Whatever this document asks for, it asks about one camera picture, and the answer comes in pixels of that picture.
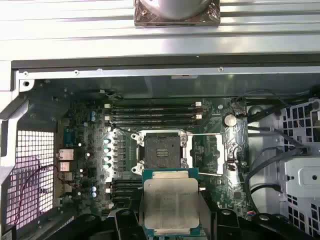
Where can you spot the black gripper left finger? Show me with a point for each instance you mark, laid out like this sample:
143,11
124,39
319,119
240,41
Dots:
117,227

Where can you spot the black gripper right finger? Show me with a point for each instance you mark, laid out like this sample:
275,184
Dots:
225,225

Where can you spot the thin metal locking lever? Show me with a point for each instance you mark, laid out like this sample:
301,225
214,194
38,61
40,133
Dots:
211,174
120,129

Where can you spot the silver green CPU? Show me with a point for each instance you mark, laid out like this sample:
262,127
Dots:
172,202

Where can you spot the metal socket cover frame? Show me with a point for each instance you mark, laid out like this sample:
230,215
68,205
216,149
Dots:
220,155

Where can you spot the black RAM slot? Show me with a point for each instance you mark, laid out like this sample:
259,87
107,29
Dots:
125,181
150,110
125,186
150,105
125,191
150,122
150,116
122,196

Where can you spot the black CPU socket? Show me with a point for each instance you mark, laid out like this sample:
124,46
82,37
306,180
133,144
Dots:
162,150

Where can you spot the green motherboard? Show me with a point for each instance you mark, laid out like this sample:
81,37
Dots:
220,192

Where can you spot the silver port block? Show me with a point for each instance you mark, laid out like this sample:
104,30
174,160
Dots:
65,154
66,167

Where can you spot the silver perforated drive cage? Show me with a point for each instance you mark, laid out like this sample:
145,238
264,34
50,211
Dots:
303,180

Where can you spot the blue serial port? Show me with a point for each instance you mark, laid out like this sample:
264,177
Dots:
69,138

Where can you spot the silver coin battery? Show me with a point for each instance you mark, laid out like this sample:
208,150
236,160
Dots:
230,120

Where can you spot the black silver PC case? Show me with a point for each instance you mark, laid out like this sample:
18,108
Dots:
175,72

